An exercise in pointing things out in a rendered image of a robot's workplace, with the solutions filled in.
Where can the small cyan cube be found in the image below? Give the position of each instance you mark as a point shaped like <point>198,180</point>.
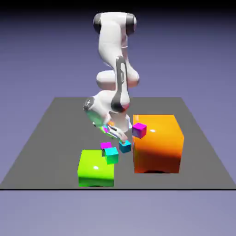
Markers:
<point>125,147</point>
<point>111,155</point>

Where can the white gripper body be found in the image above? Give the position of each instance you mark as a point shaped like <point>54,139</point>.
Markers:
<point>115,131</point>

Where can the small magenta cube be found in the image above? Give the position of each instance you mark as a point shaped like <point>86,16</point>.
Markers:
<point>139,130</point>
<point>105,145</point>

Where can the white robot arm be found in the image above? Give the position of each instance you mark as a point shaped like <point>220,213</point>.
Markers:
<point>110,46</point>

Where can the large orange box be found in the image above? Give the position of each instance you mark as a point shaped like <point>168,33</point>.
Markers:
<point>158,147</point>

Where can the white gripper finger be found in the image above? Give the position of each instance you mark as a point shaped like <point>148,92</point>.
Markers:
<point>125,141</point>

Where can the large green box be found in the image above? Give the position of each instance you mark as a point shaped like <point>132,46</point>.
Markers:
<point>95,169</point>

